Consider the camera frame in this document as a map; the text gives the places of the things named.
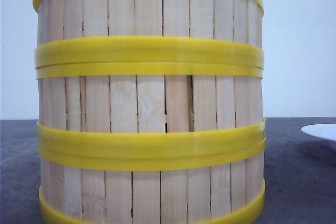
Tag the white plate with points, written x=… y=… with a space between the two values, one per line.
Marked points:
x=324 y=131

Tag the front bamboo steamer basket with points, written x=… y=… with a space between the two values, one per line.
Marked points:
x=195 y=177

